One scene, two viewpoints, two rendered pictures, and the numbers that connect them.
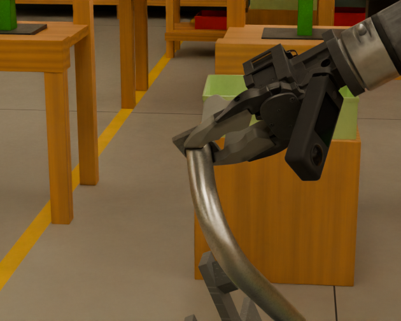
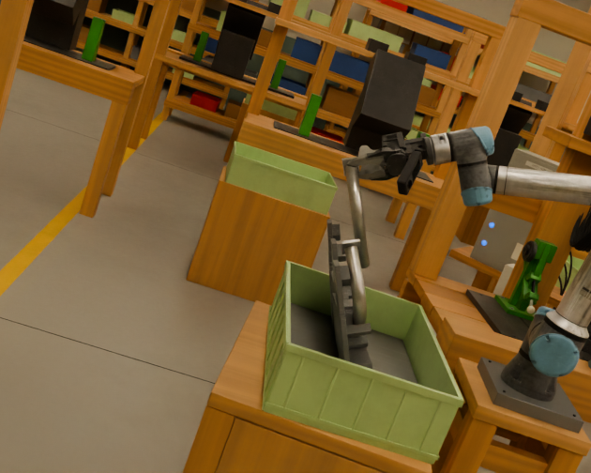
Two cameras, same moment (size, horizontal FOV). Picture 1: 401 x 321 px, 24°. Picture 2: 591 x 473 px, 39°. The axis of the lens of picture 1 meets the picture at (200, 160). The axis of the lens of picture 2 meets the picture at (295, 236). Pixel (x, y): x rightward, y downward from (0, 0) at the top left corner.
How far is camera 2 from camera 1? 1.11 m
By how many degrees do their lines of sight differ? 13
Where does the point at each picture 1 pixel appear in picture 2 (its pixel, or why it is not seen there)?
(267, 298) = (363, 242)
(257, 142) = (379, 172)
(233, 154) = (366, 175)
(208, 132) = (362, 160)
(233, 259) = (360, 219)
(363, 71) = (437, 155)
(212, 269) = (332, 227)
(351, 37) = (436, 139)
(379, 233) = not seen: hidden behind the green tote
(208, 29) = (200, 107)
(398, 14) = (459, 135)
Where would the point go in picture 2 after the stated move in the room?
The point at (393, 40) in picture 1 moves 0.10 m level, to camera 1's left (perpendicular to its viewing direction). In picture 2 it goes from (454, 145) to (417, 133)
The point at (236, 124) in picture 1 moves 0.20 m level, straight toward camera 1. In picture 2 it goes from (375, 160) to (391, 178)
